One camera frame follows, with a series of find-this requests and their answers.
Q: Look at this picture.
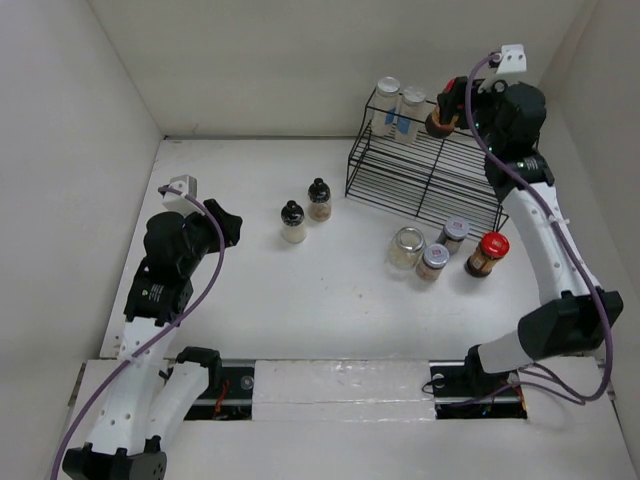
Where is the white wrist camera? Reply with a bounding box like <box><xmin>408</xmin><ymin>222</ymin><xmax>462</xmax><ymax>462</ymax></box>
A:
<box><xmin>478</xmin><ymin>44</ymin><xmax>527</xmax><ymax>93</ymax></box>
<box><xmin>161</xmin><ymin>174</ymin><xmax>197</xmax><ymax>217</ymax></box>

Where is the white-lid spice jar front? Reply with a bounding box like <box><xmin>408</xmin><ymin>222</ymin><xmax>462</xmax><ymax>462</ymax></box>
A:
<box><xmin>416</xmin><ymin>243</ymin><xmax>450</xmax><ymax>281</ymax></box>

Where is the red-capped dark sauce bottle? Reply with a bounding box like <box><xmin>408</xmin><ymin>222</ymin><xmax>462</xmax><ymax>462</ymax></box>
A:
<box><xmin>425</xmin><ymin>97</ymin><xmax>456</xmax><ymax>138</ymax></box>

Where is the black-capped brown spice bottle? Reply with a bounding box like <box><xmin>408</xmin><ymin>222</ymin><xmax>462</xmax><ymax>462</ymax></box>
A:
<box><xmin>307</xmin><ymin>177</ymin><xmax>332</xmax><ymax>222</ymax></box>

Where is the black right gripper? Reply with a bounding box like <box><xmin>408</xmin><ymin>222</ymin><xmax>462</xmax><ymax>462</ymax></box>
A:
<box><xmin>437</xmin><ymin>74</ymin><xmax>512</xmax><ymax>154</ymax></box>

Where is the black-capped white powder bottle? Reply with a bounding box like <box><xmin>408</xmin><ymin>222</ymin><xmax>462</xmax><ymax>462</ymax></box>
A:
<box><xmin>281</xmin><ymin>200</ymin><xmax>307</xmax><ymax>244</ymax></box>

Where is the red-lid brown sauce jar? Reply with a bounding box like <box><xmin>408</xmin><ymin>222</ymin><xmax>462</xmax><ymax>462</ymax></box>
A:
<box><xmin>465</xmin><ymin>231</ymin><xmax>510</xmax><ymax>278</ymax></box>

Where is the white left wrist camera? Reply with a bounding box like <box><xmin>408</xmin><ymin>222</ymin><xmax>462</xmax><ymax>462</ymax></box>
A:
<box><xmin>161</xmin><ymin>174</ymin><xmax>197</xmax><ymax>217</ymax></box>

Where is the silver-capped blue-label shaker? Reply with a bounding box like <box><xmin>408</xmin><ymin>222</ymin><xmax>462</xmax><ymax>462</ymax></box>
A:
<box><xmin>371</xmin><ymin>76</ymin><xmax>401</xmax><ymax>136</ymax></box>
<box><xmin>394</xmin><ymin>86</ymin><xmax>426</xmax><ymax>144</ymax></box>

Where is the white-lid spice jar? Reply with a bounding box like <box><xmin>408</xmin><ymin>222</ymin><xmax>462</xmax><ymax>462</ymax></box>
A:
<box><xmin>437</xmin><ymin>216</ymin><xmax>470</xmax><ymax>255</ymax></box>
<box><xmin>416</xmin><ymin>243</ymin><xmax>450</xmax><ymax>281</ymax></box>

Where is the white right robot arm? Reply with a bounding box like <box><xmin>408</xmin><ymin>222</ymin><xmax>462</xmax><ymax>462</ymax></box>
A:
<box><xmin>426</xmin><ymin>77</ymin><xmax>623</xmax><ymax>396</ymax></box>

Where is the white-lid spice jar back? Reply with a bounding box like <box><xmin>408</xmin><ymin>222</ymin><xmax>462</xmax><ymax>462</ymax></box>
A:
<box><xmin>437</xmin><ymin>216</ymin><xmax>470</xmax><ymax>255</ymax></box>

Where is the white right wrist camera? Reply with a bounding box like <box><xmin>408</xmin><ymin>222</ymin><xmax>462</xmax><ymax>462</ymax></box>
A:
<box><xmin>478</xmin><ymin>44</ymin><xmax>527</xmax><ymax>93</ymax></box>

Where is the open clear glass jar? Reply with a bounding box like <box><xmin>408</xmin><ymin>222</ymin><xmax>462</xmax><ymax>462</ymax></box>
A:
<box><xmin>385</xmin><ymin>226</ymin><xmax>426</xmax><ymax>280</ymax></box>

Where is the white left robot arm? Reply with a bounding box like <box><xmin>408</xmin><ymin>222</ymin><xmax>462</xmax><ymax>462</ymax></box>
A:
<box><xmin>50</xmin><ymin>194</ymin><xmax>243</xmax><ymax>479</ymax></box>

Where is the black wire shelf rack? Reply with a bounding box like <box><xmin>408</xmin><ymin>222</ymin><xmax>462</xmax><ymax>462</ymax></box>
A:
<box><xmin>344</xmin><ymin>91</ymin><xmax>509</xmax><ymax>239</ymax></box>

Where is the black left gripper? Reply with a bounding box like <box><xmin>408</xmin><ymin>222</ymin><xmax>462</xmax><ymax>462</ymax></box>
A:
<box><xmin>178</xmin><ymin>199</ymin><xmax>240</xmax><ymax>275</ymax></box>

